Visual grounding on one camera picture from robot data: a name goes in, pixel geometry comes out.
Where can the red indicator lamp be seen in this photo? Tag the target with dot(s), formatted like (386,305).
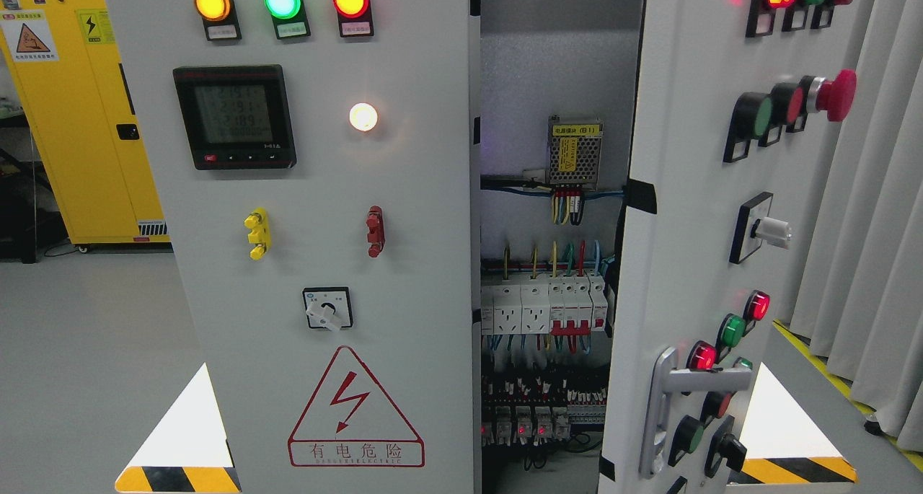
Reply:
(355,18)

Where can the white rotary selector switch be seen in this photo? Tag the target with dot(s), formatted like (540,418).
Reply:
(328,308)

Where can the metal mesh power supply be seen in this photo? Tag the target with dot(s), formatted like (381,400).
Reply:
(574,147)

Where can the red mushroom emergency stop button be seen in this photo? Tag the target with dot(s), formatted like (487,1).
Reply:
(834,96)

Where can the lower relay terminal row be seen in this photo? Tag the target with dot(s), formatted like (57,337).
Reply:
(537,407)

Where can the red electric danger sticker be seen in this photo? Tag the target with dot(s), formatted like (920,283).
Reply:
(351,421)

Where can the white socket and breaker row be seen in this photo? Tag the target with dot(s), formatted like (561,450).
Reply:
(564,305)

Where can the black digital power meter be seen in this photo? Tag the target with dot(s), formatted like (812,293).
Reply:
(236,117)

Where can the white knob selector switch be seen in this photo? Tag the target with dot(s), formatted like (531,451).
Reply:
(754,227)

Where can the yellow safety cabinet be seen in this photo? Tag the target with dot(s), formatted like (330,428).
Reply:
(66,66)

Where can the green indicator lamp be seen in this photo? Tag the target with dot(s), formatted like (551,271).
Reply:
(289,18)

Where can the grey curtain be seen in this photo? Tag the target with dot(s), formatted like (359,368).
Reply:
(860,298)

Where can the white indicator lamp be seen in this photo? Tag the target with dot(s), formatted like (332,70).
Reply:
(363,117)

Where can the yellow indicator lamp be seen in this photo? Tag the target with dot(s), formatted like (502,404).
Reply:
(219,18)

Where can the silver door handle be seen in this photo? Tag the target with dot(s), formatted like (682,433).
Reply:
(666,443)

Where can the grey cabinet door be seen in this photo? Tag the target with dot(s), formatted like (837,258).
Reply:
(412,305)
(716,123)

